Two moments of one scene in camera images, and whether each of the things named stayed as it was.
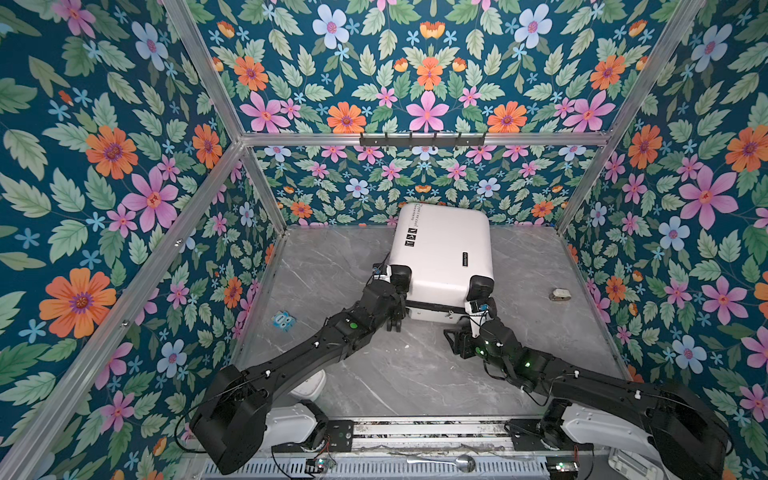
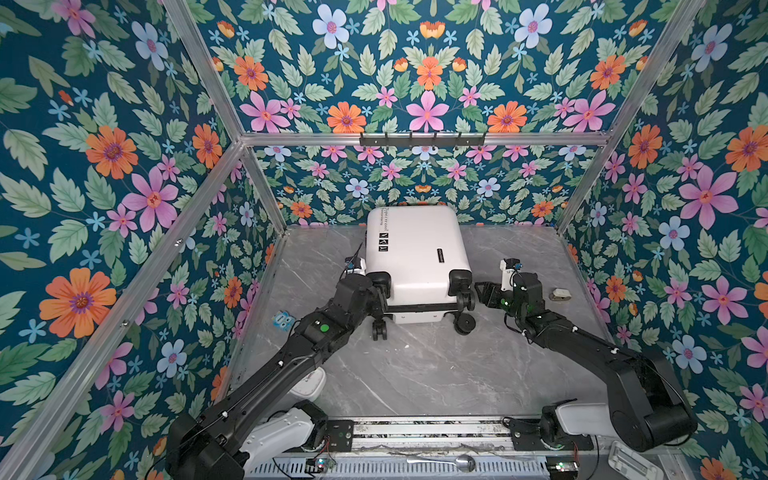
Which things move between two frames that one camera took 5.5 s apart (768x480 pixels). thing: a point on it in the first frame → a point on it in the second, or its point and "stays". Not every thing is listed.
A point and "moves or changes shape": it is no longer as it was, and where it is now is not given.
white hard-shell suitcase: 441,259 moves or changes shape
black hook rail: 422,141 stays
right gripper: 461,338 → 492,291
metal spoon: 465,462 stays
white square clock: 311,388 stays
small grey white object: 560,294 stays
